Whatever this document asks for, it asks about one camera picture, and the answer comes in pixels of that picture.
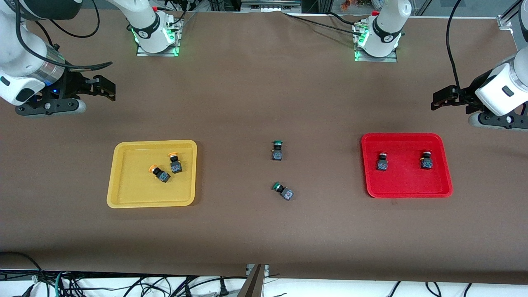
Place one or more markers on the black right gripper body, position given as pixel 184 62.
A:
pixel 73 83

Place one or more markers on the red push button switch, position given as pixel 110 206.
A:
pixel 382 164
pixel 426 161

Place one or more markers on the yellow push button switch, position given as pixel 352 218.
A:
pixel 161 175
pixel 176 165

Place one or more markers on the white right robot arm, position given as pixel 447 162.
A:
pixel 16 45

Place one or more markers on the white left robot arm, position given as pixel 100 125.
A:
pixel 387 29

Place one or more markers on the aluminium corner profile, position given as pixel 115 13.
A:
pixel 505 20

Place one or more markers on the red plastic tray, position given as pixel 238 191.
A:
pixel 406 181

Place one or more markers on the yellow plastic tray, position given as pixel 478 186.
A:
pixel 136 189

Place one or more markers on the orange background object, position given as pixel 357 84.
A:
pixel 348 5

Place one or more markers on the brown table cover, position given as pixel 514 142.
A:
pixel 264 231

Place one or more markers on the black power plug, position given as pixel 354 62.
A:
pixel 223 288

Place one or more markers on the dark brown beam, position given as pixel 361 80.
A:
pixel 253 286

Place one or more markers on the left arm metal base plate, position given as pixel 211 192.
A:
pixel 392 60

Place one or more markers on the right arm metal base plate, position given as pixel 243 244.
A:
pixel 175 51

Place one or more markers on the green push button switch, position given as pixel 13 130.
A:
pixel 276 153
pixel 284 192

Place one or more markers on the silver metal rail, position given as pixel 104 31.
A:
pixel 268 5

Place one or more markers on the silver metal bracket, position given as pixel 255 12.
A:
pixel 266 270

